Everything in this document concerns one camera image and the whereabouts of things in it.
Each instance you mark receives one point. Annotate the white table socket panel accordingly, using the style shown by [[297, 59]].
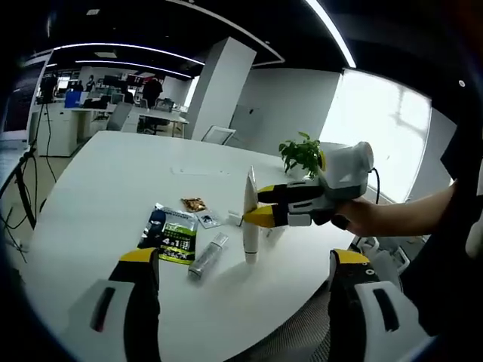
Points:
[[200, 170]]

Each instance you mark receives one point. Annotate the white-framed chair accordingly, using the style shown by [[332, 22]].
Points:
[[219, 135]]

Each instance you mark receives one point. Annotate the green potted plant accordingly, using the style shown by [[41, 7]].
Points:
[[302, 152]]

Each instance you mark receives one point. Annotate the large black screen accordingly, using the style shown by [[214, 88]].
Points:
[[20, 98]]

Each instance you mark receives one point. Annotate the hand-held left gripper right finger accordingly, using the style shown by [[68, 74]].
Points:
[[347, 301]]

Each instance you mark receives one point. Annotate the blue box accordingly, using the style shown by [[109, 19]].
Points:
[[74, 100]]

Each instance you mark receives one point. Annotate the gold skincare sachet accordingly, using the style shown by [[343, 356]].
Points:
[[194, 204]]

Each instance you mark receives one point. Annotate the long ceiling light strip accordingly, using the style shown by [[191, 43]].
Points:
[[336, 30]]

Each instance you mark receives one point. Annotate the white office desk row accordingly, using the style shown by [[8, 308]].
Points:
[[166, 117]]

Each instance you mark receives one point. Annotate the person's right hand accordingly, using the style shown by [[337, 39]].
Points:
[[373, 218]]

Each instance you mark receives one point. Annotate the black green skincare sachet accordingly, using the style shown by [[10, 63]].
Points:
[[170, 234]]

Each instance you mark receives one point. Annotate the grey swivel chair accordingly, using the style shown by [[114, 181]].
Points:
[[119, 117]]

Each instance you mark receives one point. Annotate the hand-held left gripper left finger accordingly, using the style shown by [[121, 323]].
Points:
[[139, 301]]

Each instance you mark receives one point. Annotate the white blue skincare sachet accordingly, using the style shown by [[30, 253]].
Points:
[[208, 219]]

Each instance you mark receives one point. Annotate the white column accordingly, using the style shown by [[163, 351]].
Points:
[[222, 90]]

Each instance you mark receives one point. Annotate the black stand legs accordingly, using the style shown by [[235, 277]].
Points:
[[28, 188]]

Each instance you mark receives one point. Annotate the white skincare tube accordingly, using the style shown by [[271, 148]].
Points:
[[250, 241]]

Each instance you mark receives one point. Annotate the small red-label skincare bottle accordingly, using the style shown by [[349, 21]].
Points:
[[202, 262]]

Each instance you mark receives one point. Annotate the white cabinet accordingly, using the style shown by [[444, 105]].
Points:
[[60, 132]]

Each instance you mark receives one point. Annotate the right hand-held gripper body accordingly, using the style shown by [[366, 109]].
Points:
[[349, 169]]

